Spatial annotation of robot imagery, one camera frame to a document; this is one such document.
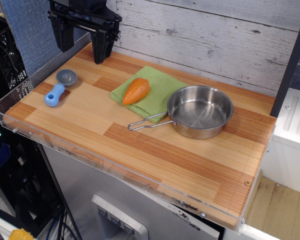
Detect clear acrylic table guard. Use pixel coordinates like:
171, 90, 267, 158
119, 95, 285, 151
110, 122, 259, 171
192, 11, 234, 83
0, 77, 276, 240

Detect dark vertical post right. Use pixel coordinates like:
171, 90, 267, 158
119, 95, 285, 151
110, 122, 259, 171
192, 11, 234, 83
270, 30, 300, 118

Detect blue grey ice cream scoop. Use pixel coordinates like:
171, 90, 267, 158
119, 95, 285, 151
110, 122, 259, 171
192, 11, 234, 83
44, 69, 78, 107

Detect stainless steel saucepan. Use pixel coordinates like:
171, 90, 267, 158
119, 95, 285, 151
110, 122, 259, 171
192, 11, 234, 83
127, 85, 234, 140

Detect black plastic crate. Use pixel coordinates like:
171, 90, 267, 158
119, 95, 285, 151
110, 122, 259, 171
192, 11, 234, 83
0, 27, 27, 90

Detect green cloth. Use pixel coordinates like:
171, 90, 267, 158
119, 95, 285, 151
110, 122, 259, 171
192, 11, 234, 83
110, 66, 187, 118

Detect white ribbed block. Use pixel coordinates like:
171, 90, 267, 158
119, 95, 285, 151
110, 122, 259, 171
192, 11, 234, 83
274, 88, 300, 147

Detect orange plastic carrot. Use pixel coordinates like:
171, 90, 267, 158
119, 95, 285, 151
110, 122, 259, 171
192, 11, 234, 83
122, 78, 151, 106

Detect silver button panel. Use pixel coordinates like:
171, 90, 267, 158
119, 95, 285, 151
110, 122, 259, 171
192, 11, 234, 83
91, 194, 149, 240

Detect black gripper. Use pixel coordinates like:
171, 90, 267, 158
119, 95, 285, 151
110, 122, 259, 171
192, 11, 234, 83
48, 0, 122, 65

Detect yellow object bottom left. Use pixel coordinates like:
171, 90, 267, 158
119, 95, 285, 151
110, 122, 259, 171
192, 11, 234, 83
8, 228, 35, 240

